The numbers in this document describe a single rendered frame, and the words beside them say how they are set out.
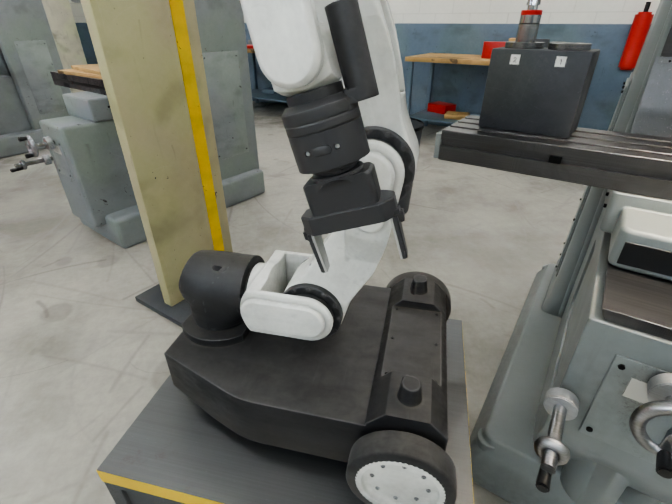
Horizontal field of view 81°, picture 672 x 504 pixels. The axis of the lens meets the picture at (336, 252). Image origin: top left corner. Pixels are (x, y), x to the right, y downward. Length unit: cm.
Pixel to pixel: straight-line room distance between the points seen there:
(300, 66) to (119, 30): 136
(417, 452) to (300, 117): 57
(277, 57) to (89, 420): 153
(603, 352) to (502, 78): 67
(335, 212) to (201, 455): 70
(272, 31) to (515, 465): 122
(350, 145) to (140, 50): 140
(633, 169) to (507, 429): 77
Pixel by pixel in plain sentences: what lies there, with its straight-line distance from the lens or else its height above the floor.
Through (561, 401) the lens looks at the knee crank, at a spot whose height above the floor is 58.
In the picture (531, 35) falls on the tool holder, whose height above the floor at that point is 120.
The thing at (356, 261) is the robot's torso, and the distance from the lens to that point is 77.
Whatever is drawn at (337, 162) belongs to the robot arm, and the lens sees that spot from 44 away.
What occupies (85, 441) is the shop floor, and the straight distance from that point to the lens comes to 170.
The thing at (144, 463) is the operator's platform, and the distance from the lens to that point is 105.
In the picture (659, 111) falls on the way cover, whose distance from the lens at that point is 146.
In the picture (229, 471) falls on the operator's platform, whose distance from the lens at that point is 98.
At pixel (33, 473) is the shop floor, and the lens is 171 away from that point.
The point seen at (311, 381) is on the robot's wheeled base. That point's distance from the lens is 87.
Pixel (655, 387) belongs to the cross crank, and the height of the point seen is 69.
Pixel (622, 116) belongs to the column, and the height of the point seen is 97.
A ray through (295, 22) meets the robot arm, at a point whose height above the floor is 122.
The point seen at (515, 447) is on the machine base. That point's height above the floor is 20.
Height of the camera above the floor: 123
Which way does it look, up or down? 30 degrees down
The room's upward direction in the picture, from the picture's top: straight up
